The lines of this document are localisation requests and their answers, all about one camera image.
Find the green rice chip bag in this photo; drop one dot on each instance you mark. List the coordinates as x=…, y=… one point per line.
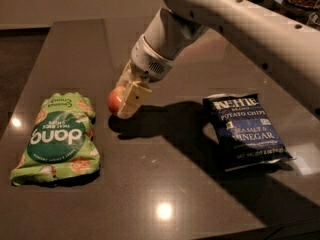
x=60, y=145

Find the blue kettle chips bag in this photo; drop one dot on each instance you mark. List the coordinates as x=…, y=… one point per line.
x=245, y=133

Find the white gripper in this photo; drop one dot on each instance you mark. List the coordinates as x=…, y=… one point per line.
x=149, y=63

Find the red apple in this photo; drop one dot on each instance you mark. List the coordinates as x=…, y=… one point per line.
x=115, y=99

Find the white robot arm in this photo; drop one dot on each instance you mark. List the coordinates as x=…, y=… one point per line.
x=288, y=51

